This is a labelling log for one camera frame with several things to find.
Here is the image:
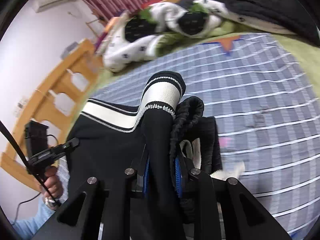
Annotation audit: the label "grey checked star blanket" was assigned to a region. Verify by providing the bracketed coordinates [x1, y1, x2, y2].
[92, 34, 320, 236]

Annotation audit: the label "black cable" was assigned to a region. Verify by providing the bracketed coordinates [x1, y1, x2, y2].
[0, 119, 62, 208]

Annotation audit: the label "red box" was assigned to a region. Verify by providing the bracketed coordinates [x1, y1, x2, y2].
[141, 0, 163, 8]

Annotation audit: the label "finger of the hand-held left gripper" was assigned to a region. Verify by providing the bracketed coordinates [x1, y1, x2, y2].
[60, 138, 80, 155]

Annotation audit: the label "white wall socket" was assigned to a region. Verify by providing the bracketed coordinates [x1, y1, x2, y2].
[14, 98, 28, 113]

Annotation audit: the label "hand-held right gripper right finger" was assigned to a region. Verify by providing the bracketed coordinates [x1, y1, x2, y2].
[173, 152, 293, 240]

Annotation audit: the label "black pants with white stripe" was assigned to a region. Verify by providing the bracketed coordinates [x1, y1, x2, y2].
[66, 72, 246, 240]

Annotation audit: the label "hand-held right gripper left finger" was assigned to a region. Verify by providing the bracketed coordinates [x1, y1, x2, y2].
[32, 152, 151, 240]

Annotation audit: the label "white air conditioner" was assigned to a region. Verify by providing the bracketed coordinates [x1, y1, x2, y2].
[34, 0, 78, 13]

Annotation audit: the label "white floral quilt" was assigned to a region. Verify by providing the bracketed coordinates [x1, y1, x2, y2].
[102, 1, 231, 72]

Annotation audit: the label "person's left forearm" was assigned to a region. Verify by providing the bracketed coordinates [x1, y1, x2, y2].
[11, 200, 56, 240]

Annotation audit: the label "black jacket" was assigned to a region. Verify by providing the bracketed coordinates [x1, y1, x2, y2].
[222, 0, 318, 36]

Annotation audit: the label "grey box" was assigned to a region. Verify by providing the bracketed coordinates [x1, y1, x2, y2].
[61, 42, 78, 58]

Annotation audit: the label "person's left hand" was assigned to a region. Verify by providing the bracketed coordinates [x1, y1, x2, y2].
[39, 166, 63, 210]

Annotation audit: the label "wooden bed frame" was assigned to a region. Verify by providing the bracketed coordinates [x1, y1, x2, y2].
[0, 0, 228, 193]

